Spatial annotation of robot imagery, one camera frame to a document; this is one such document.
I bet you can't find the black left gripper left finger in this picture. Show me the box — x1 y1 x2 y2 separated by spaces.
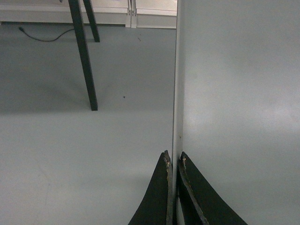
129 150 173 225

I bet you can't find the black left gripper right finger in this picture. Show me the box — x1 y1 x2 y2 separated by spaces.
178 152 246 225

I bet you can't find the grey silver tray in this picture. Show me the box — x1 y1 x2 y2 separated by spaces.
176 0 300 225

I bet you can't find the black table leg rear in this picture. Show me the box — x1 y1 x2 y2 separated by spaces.
83 0 100 43

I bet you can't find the black table leg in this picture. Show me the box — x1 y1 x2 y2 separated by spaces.
83 0 100 43
68 0 98 111

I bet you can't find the black table leg front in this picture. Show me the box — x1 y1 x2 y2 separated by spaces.
68 0 98 111

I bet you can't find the black floor cable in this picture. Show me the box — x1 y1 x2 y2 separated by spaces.
18 27 75 43

